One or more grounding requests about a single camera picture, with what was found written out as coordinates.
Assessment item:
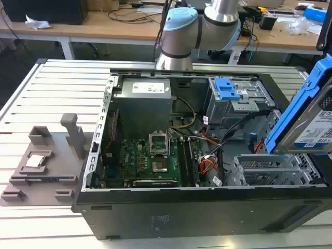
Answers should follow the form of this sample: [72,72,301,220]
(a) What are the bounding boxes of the hard disk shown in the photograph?
[264,56,332,154]

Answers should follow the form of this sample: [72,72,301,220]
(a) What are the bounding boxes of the metal disk bay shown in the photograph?
[224,153,322,186]

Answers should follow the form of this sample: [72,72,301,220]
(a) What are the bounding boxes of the black RAM slot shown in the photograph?
[189,139,201,187]
[181,139,193,187]
[178,139,189,187]
[186,139,197,187]

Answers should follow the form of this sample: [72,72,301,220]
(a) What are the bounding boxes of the blue cardboard box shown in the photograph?
[303,6,328,23]

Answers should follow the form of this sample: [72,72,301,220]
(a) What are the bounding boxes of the clear plastic bag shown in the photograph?
[286,17,322,36]

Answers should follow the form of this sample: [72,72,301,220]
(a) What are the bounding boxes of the wooden desk with clutter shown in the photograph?
[233,7,325,57]

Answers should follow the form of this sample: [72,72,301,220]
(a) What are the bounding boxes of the small black box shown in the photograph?
[259,14,278,31]

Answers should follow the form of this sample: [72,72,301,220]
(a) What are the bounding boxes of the metal drive cage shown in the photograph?
[203,77,275,128]

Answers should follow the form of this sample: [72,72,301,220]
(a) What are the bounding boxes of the thin metal locking lever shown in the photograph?
[167,128,174,157]

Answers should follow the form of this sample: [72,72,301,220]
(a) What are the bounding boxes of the grey power supply unit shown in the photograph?
[113,77,173,130]

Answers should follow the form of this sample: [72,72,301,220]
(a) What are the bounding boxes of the metal socket cover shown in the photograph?
[149,131,169,156]

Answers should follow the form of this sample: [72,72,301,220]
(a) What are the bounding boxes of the CPU socket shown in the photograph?
[151,160,170,174]

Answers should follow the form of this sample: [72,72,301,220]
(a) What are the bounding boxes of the wooden desk white legs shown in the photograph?
[0,10,167,60]

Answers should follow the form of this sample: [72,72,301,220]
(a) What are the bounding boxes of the green motherboard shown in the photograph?
[102,121,208,187]

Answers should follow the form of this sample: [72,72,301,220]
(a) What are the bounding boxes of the black graphics card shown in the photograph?
[132,178,179,188]

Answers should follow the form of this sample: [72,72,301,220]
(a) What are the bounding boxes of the black PC case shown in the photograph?
[71,67,332,241]

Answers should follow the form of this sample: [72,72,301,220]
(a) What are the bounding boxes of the large black box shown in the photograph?
[2,0,89,26]

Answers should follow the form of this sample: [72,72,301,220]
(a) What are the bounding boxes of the crumpled white paper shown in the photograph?
[24,14,52,30]

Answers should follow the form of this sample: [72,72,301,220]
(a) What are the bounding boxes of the grey parts rack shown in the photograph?
[0,113,90,207]

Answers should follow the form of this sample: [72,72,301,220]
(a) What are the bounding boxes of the silver CPU chip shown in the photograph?
[25,155,47,168]

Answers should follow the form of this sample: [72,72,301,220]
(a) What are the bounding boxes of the hanging blue cable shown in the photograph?
[247,28,260,62]

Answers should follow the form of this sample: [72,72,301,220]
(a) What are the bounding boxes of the blue plastic drive bracket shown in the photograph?
[214,77,241,101]

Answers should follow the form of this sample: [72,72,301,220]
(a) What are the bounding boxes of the black sleeved wire bundle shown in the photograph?
[219,114,260,147]

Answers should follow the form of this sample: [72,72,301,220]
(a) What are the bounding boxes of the yellow black power wire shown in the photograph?
[170,97,197,130]

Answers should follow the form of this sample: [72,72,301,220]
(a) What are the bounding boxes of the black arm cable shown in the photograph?
[155,0,172,64]

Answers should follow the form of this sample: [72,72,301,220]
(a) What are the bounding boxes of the looped red orange wires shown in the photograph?
[199,158,220,175]

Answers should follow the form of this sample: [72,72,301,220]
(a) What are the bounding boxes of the black cable on desk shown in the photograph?
[107,7,156,23]

